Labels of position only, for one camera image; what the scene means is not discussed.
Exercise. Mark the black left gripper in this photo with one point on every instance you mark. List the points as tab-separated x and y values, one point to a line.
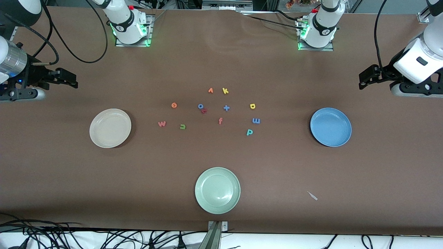
388	73

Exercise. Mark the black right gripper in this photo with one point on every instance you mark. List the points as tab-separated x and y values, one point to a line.
34	74

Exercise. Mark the red foam letter w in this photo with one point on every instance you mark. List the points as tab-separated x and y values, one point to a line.
162	124

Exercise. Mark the blue foam letter m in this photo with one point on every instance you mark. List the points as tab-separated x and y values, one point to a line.
256	122

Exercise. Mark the teal foam letter p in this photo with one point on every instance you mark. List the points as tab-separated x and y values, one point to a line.
247	133

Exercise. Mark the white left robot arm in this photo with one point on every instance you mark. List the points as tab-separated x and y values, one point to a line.
432	38

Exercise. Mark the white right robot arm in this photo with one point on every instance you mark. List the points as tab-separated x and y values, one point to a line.
133	20

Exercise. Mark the blue plate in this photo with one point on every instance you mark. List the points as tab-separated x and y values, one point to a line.
331	127

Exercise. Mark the beige brown plate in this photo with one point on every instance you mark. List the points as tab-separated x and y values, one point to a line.
110	128

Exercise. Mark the orange flower decoration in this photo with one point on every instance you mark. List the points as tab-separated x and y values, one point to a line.
290	4

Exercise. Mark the brown table cover sheet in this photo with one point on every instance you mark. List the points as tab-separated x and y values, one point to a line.
277	166

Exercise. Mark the white paper scrap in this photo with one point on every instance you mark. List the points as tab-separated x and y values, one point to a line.
312	196

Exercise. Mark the yellow foam letter k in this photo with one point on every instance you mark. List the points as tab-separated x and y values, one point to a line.
225	91

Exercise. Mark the grey equipment box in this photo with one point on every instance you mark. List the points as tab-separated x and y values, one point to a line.
225	5

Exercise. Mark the pale green plate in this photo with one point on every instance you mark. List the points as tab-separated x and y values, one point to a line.
217	190

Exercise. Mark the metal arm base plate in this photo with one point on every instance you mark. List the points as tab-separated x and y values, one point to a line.
328	49
121	44

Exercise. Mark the aluminium table frame rail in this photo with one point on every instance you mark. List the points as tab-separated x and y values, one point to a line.
14	34

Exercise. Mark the aluminium table corner bracket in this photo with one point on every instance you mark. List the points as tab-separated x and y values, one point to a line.
423	18

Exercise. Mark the metal table edge bracket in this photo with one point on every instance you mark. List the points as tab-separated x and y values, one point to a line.
214	238

